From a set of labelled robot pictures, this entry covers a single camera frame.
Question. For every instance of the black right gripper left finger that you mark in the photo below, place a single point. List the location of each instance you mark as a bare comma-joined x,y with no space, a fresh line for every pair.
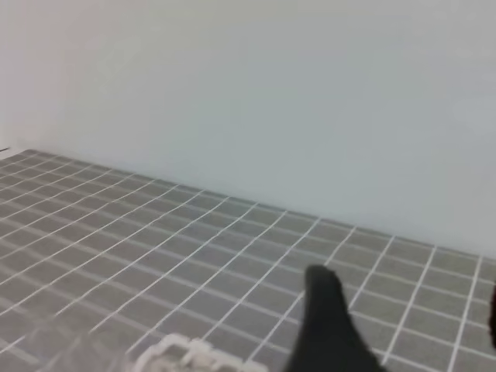
327,338

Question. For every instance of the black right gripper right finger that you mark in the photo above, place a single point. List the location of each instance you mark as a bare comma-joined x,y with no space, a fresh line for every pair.
492,318

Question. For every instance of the white test tube rack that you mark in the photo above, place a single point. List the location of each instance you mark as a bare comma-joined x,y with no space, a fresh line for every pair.
179,353

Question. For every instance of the grey checked tablecloth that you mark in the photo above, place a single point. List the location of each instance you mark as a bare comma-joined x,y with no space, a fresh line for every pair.
122,259

